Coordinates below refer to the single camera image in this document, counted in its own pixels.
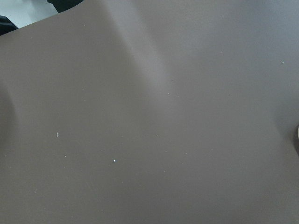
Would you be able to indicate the black plastic housing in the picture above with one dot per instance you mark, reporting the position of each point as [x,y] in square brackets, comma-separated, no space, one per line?
[6,25]

